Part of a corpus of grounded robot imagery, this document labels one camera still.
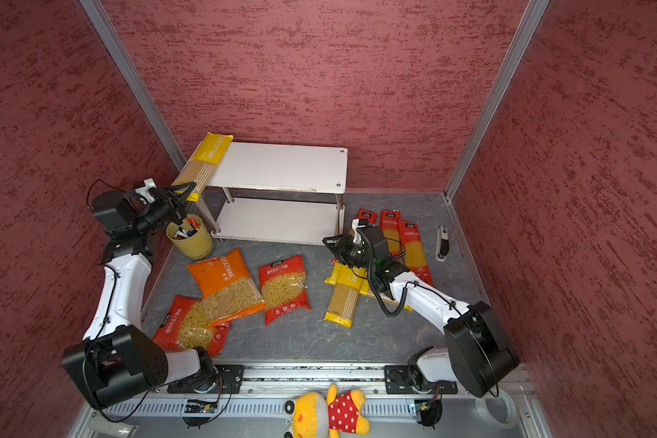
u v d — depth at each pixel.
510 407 0.69
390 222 1.08
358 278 0.90
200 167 0.76
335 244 0.74
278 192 1.22
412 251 1.02
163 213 0.65
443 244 1.00
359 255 0.71
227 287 0.88
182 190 0.69
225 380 0.72
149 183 0.69
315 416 0.63
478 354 0.42
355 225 0.79
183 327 0.79
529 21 0.72
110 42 0.76
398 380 0.74
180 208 0.66
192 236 0.88
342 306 0.85
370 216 1.10
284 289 0.87
